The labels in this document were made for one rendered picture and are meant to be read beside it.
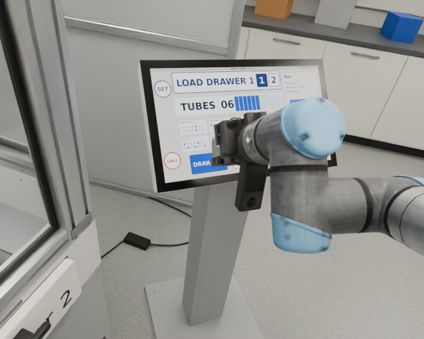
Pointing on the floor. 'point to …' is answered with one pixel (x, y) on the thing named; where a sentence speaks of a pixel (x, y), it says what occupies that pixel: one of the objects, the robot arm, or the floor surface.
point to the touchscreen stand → (206, 276)
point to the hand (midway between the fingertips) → (218, 163)
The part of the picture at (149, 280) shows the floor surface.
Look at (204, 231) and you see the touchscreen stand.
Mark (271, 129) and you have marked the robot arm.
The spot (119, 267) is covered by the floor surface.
